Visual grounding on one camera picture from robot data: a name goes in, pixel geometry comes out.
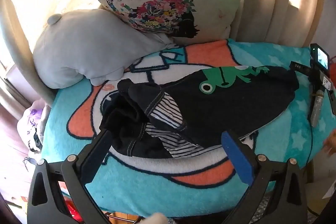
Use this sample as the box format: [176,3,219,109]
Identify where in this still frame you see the red bag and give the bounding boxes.
[60,181,82,222]

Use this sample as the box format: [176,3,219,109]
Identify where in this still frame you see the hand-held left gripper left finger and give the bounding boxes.
[27,128,116,224]

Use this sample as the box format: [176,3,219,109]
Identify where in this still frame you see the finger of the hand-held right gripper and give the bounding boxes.
[310,90,325,128]
[290,62,313,74]

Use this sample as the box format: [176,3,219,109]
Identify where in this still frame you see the dark pants with frog print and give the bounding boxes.
[100,65,300,159]

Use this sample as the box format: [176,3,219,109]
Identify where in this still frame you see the grey plush pillow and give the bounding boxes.
[33,9,175,89]

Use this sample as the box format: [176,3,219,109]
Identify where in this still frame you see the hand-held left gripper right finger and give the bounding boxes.
[221,130,308,224]

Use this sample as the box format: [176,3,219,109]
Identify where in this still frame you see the person's right hand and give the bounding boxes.
[323,130,336,157]

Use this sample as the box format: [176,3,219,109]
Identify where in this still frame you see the pile of purple white clothes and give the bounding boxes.
[17,105,51,154]

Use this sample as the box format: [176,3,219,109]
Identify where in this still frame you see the turquoise cartoon printed blanket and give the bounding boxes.
[42,39,336,210]

